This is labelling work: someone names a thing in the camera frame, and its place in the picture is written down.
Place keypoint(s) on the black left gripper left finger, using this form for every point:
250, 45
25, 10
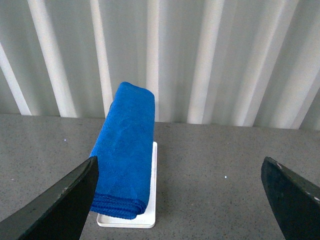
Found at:
60, 212

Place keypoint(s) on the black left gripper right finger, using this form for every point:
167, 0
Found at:
295, 201

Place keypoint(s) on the blue microfiber cloth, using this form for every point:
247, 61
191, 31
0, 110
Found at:
124, 150

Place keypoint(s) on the white rack with wooden bars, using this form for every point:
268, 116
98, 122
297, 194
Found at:
143, 221

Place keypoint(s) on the white pleated curtain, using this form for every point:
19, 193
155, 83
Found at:
253, 63

